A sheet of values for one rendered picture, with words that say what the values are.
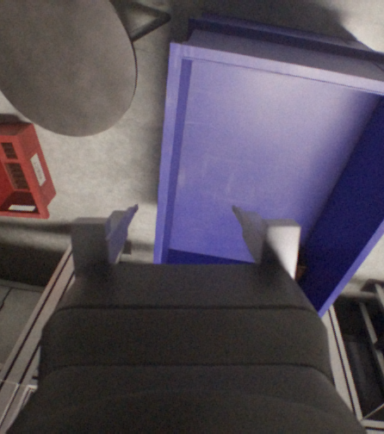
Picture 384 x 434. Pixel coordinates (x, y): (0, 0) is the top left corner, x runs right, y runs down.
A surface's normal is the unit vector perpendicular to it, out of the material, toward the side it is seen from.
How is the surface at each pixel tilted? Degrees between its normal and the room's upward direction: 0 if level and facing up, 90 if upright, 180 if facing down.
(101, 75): 0
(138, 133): 0
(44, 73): 0
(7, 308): 90
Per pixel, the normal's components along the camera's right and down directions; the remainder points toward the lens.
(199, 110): -0.10, 0.64
